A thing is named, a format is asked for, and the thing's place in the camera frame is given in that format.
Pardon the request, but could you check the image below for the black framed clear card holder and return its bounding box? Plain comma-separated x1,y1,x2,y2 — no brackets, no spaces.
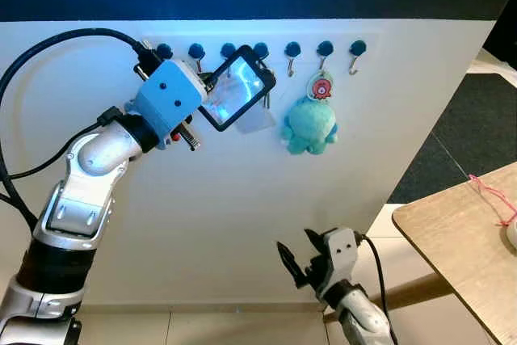
198,44,275,132

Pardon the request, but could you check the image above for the white translucent tag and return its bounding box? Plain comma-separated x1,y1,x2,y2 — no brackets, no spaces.
238,111,275,136

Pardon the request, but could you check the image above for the white partition panel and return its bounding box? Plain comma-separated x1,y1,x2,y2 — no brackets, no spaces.
0,19,495,309

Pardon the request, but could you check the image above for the wooden table leg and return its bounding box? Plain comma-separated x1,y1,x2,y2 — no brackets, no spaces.
323,272,453,323

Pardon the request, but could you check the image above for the teal plush toy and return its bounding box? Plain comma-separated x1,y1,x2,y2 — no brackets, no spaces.
281,96,338,156

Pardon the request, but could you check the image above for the black rug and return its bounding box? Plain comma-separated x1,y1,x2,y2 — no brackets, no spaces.
388,73,517,204

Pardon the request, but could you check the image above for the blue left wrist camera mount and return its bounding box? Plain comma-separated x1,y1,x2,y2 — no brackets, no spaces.
132,58,207,150

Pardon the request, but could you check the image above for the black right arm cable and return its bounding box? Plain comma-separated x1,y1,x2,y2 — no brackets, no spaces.
358,234,398,345

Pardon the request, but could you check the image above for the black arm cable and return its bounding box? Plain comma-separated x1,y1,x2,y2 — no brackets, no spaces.
0,28,162,229
358,234,398,345

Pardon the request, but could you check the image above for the round pink keychain charm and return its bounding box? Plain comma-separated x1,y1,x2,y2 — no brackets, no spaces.
309,73,335,102

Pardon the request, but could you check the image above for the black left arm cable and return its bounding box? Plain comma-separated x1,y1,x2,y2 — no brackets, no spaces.
0,28,162,229

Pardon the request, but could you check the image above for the pink string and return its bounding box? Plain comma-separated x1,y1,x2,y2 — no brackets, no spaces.
469,174,517,226

